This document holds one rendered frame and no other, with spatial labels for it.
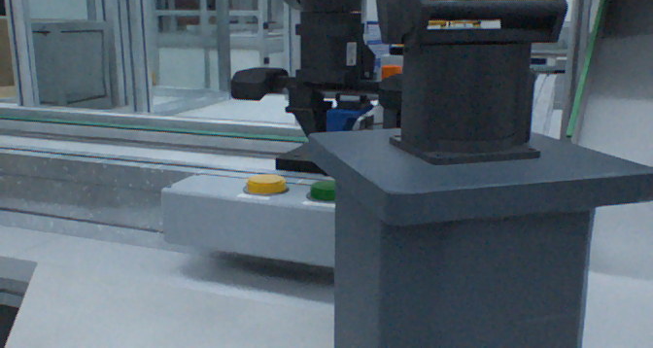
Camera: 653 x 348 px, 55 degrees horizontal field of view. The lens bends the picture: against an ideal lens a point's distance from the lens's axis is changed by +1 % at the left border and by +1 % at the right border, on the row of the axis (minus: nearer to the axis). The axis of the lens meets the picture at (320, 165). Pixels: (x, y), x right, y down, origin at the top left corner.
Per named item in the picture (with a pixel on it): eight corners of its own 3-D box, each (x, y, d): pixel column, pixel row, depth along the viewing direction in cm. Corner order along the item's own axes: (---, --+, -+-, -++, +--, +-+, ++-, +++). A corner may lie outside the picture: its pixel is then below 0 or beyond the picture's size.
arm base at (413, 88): (433, 165, 32) (439, 46, 31) (387, 141, 38) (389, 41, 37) (551, 157, 34) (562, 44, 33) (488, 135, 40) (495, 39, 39)
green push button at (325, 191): (342, 212, 60) (342, 191, 59) (303, 208, 61) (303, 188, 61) (356, 200, 63) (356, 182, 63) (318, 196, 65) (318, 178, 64)
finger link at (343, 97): (363, 87, 57) (375, 83, 61) (271, 83, 60) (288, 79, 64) (362, 110, 58) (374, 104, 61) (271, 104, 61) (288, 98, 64)
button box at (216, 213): (352, 271, 59) (353, 208, 57) (162, 243, 66) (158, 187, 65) (373, 246, 65) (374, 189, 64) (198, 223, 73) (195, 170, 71)
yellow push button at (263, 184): (275, 204, 62) (275, 185, 62) (239, 200, 63) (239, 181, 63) (292, 193, 66) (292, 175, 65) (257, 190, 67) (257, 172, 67)
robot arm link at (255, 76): (424, 14, 52) (438, 13, 58) (224, 11, 58) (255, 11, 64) (420, 112, 54) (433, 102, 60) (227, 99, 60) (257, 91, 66)
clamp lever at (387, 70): (395, 131, 74) (397, 66, 72) (378, 130, 75) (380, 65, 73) (402, 126, 77) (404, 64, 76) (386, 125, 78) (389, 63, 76)
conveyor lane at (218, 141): (477, 273, 68) (483, 186, 66) (-78, 195, 98) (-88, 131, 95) (502, 201, 94) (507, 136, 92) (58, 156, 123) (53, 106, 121)
